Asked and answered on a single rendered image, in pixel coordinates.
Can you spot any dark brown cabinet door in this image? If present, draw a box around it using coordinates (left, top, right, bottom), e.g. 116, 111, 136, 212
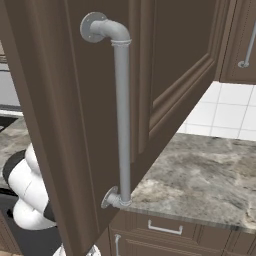
0, 0, 222, 256

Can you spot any brown base cabinet door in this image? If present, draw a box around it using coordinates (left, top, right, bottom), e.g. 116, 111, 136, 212
225, 229, 256, 256
109, 227, 231, 256

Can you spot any brown drawer front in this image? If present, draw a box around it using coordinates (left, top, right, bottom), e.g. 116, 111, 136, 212
110, 210, 199, 240

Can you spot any black hob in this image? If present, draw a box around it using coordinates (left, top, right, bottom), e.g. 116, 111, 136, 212
0, 114, 19, 134

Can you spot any grey pipe cabinet door handle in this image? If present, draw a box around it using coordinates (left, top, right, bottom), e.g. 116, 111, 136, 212
79, 11, 133, 210

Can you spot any silver drawer handle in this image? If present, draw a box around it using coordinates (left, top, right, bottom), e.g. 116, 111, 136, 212
147, 219, 184, 236

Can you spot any silver base cabinet handle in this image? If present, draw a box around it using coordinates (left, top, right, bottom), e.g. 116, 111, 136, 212
114, 233, 122, 256

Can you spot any brown wall cabinet door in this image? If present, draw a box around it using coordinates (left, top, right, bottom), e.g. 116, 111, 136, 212
214, 0, 256, 86

